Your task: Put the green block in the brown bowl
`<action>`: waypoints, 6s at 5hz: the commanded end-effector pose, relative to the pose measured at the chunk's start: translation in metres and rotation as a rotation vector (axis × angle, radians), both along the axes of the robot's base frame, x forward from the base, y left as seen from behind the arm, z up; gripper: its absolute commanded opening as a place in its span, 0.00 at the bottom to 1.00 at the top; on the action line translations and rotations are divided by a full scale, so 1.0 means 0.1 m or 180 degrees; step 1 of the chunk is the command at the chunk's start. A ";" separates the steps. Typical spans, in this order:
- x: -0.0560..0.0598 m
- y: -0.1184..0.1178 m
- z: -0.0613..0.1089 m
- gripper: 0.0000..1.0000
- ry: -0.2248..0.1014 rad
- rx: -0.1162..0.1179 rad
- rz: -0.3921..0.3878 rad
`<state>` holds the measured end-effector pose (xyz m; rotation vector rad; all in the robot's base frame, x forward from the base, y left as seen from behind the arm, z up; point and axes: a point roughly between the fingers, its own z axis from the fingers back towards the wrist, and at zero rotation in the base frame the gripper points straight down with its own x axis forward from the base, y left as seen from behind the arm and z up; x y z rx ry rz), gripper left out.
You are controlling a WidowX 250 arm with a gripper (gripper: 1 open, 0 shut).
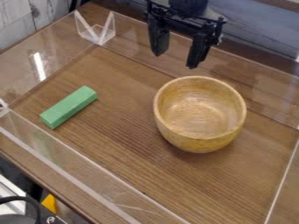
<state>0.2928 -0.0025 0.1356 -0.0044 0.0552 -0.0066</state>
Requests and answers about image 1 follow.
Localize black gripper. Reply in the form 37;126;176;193
145;0;227;69

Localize green rectangular block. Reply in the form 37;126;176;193
40;86;97;130

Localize brown wooden bowl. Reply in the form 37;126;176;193
153;76;247;153

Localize yellow and black device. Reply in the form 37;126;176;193
23;192;80;224

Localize clear acrylic corner bracket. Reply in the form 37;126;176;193
73;11;116;46

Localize clear acrylic front wall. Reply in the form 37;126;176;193
0;108;191;224

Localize black cable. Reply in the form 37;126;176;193
0;195;43;224

